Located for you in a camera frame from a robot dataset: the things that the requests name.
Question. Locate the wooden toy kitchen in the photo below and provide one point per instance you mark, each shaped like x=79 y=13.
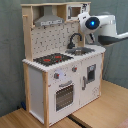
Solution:
x=40 y=84

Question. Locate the grey dispenser panel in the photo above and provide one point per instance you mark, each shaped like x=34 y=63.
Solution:
x=91 y=73

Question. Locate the black toy faucet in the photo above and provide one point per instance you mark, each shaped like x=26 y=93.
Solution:
x=73 y=40

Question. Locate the toy oven door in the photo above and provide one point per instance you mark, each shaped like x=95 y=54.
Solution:
x=64 y=97

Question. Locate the grey range hood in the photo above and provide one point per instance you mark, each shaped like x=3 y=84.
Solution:
x=48 y=18

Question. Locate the toy microwave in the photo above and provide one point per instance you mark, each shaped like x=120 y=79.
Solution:
x=73 y=10

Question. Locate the red oven knob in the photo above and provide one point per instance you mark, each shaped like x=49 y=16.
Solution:
x=74 y=69
x=56 y=76

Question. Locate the red oven knob right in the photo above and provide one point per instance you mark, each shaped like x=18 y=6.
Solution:
x=74 y=69

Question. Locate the grey toy sink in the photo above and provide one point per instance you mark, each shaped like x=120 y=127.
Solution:
x=79 y=51

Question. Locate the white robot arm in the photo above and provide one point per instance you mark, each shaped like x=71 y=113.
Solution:
x=105 y=24

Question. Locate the red oven knob left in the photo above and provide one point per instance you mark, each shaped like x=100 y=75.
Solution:
x=56 y=76

